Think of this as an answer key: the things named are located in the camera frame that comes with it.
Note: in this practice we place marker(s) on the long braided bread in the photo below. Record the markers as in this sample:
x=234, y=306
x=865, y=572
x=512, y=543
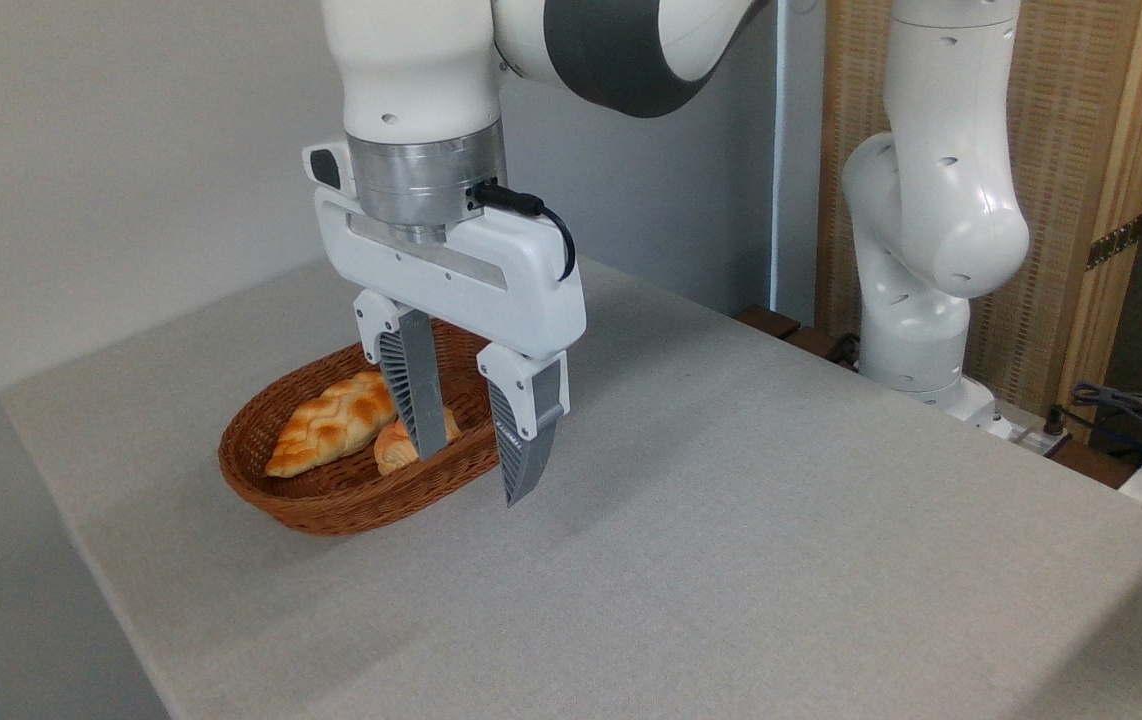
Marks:
x=331, y=425

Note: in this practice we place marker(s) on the black screen hinge bracket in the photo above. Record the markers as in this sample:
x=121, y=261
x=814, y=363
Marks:
x=1116, y=241

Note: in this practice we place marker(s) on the white vertical conduit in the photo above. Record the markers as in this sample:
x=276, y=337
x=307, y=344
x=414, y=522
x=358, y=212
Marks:
x=780, y=150

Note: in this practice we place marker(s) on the wooden woven folding screen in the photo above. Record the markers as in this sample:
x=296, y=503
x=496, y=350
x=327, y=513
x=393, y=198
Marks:
x=1066, y=150

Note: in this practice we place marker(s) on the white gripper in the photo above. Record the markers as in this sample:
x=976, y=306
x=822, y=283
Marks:
x=491, y=285

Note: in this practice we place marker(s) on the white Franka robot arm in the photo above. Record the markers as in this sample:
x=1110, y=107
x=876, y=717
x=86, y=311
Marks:
x=411, y=70

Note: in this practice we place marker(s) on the brown wicker basket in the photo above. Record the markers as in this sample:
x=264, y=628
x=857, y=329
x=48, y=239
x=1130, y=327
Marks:
x=351, y=500

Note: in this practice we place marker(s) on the small round bread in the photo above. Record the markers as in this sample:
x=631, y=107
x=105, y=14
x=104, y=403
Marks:
x=393, y=448

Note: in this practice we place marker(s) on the dark wooden base board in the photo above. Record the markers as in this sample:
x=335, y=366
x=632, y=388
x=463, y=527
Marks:
x=769, y=321

